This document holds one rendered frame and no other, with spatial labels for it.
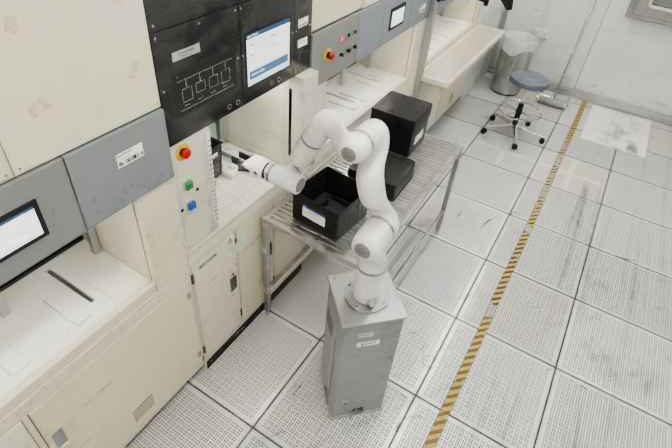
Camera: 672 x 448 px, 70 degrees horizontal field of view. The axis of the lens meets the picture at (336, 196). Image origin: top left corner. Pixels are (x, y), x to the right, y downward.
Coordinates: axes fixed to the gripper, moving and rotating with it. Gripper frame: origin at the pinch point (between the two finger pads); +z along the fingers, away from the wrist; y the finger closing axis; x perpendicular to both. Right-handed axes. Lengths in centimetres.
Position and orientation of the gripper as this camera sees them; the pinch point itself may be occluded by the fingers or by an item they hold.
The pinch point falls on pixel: (239, 158)
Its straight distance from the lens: 208.2
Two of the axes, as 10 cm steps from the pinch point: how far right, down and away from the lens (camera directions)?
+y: 5.2, -5.0, 6.9
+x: 0.7, -7.8, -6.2
